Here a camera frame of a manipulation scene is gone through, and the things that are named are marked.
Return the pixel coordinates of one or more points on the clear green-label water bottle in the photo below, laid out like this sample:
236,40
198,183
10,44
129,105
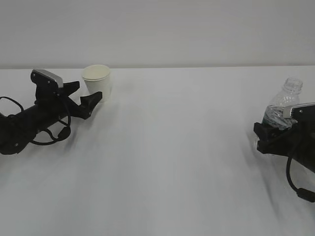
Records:
274,128

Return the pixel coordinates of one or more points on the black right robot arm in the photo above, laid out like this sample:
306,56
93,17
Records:
308,162

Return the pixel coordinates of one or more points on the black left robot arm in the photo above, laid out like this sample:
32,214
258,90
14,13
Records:
48,121

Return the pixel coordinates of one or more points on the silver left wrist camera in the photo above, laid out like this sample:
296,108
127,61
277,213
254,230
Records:
43,77

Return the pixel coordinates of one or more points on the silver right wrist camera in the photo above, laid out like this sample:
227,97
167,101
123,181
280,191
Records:
300,112

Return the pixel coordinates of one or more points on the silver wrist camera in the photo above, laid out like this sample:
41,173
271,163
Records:
300,112
43,77

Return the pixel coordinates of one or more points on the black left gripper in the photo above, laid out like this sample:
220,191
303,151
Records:
58,100

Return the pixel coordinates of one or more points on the white paper cup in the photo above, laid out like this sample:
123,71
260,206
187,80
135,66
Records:
98,78

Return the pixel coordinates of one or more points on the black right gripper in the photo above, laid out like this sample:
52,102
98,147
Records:
296,141

